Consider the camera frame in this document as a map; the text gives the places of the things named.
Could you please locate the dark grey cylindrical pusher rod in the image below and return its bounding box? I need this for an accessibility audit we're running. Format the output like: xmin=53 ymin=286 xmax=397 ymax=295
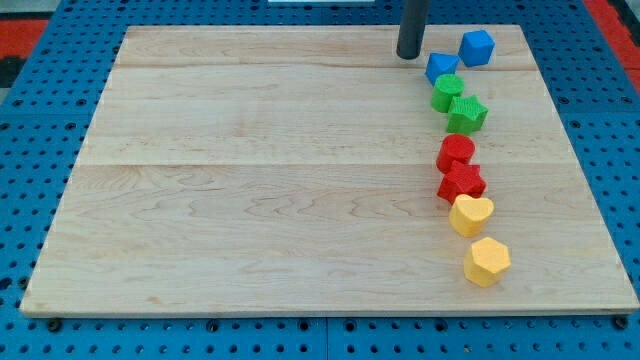
xmin=396 ymin=0 xmax=430 ymax=60

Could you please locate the blue cube block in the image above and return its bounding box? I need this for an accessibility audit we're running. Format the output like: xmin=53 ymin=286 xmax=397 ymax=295
xmin=458 ymin=30 xmax=495 ymax=67

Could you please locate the red cylinder block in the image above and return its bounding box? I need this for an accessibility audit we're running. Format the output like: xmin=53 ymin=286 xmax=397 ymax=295
xmin=436 ymin=134 xmax=476 ymax=173

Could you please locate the yellow heart block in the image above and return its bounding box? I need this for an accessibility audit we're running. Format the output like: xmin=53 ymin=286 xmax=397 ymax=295
xmin=449 ymin=194 xmax=495 ymax=238

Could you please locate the green star block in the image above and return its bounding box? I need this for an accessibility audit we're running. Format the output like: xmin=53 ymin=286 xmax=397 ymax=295
xmin=446 ymin=95 xmax=489 ymax=136

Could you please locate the green cylinder block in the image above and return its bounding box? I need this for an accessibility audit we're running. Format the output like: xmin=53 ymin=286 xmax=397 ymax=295
xmin=430 ymin=74 xmax=465 ymax=113

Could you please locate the light wooden board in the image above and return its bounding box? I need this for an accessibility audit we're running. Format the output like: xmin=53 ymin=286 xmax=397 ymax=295
xmin=20 ymin=25 xmax=639 ymax=318

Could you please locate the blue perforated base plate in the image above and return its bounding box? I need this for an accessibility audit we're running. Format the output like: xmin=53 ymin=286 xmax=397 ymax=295
xmin=1 ymin=1 xmax=639 ymax=359

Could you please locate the yellow hexagon block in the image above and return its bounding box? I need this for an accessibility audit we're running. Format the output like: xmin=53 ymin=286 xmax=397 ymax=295
xmin=463 ymin=237 xmax=511 ymax=288

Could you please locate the red star block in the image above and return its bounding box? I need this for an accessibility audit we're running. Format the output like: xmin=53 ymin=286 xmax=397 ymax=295
xmin=437 ymin=161 xmax=487 ymax=204

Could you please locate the blue triangle block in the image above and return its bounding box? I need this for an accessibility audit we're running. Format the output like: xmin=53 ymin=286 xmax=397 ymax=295
xmin=425 ymin=52 xmax=460 ymax=86

